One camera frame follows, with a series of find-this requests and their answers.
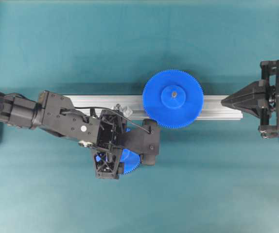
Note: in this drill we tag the small blue plastic gear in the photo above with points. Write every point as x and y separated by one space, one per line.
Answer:
130 159

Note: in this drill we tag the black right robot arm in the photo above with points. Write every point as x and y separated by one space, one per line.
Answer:
260 99

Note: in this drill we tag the large blue plastic gear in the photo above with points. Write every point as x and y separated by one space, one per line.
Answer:
169 112

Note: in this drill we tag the silver aluminium extrusion rail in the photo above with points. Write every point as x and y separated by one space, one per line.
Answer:
212 108

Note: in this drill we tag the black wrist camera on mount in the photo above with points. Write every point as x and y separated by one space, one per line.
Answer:
145 144

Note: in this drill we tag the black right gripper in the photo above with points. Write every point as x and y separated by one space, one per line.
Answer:
267 110

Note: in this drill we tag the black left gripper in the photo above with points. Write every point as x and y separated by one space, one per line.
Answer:
106 161

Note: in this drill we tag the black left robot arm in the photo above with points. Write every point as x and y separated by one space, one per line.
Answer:
57 115

